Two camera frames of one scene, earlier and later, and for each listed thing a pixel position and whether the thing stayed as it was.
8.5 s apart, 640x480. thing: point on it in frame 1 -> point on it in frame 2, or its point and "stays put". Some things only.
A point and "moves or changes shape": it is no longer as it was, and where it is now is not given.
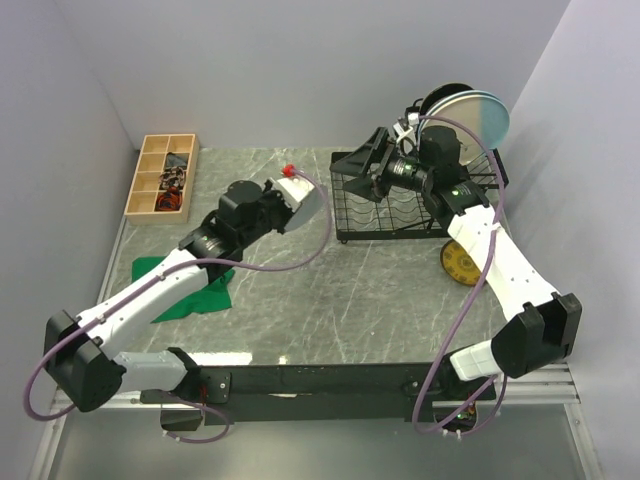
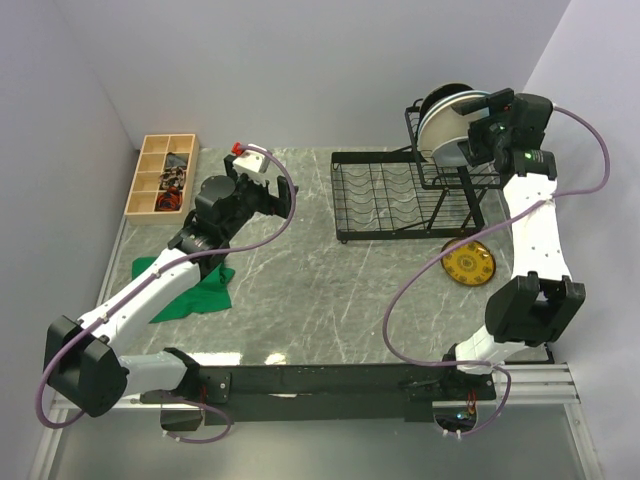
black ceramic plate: (442, 92) stays put
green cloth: (213, 296) stays put
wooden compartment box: (143, 195) stays put
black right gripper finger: (360, 158) -> (500, 99)
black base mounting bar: (323, 393) stays put
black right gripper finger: (368, 186) -> (467, 152)
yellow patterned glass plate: (458, 265) stays put
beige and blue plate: (485, 113) stays put
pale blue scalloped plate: (308, 210) moves or changes shape
